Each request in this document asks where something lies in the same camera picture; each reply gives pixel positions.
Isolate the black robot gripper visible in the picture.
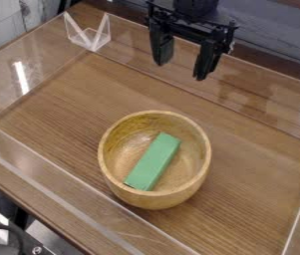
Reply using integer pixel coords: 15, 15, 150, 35
148, 0, 239, 81

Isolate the green rectangular block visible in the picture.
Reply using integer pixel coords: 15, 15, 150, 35
124, 132, 181, 191

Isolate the brown wooden bowl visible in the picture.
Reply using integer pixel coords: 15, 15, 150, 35
98, 111, 212, 210

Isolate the clear acrylic corner bracket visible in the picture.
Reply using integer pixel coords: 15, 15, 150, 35
63, 13, 112, 52

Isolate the clear acrylic tray wall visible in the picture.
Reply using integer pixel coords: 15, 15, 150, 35
0, 128, 193, 255

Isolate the black cable lower left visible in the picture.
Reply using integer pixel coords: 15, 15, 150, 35
0, 223, 27, 255

